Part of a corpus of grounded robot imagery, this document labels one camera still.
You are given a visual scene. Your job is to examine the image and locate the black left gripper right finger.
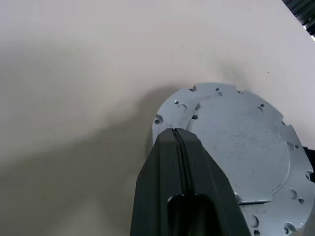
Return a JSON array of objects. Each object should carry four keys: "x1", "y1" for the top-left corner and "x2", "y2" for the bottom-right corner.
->
[{"x1": 175, "y1": 128, "x2": 247, "y2": 236}]

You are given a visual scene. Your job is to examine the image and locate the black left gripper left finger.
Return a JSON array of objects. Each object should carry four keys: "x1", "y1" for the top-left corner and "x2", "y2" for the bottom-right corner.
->
[{"x1": 130, "y1": 127, "x2": 188, "y2": 236}]

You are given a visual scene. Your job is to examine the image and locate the dark slatted background structure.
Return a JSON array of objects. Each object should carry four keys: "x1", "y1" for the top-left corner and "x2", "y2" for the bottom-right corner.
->
[{"x1": 283, "y1": 0, "x2": 315, "y2": 41}]

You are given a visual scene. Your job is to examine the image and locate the silver round motor lid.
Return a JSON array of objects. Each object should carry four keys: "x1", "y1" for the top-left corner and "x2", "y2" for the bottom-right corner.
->
[{"x1": 151, "y1": 82, "x2": 315, "y2": 236}]

